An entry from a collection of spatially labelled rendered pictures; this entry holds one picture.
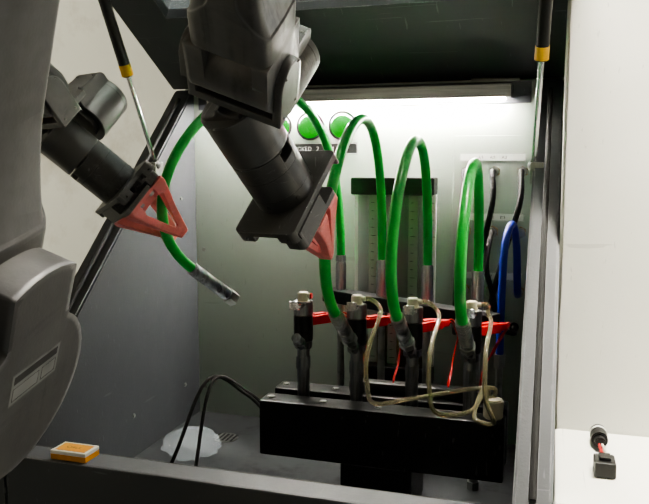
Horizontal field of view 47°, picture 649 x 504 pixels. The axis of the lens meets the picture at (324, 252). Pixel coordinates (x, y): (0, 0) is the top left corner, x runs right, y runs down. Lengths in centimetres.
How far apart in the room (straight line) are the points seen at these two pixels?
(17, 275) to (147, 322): 101
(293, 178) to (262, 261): 75
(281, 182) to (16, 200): 37
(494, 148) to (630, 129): 29
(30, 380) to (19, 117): 11
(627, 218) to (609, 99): 16
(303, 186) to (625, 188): 51
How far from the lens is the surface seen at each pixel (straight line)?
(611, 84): 107
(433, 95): 127
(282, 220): 65
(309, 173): 67
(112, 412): 124
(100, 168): 94
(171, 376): 139
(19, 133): 29
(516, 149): 128
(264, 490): 88
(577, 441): 97
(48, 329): 32
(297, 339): 105
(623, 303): 102
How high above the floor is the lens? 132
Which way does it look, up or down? 7 degrees down
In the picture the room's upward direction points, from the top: straight up
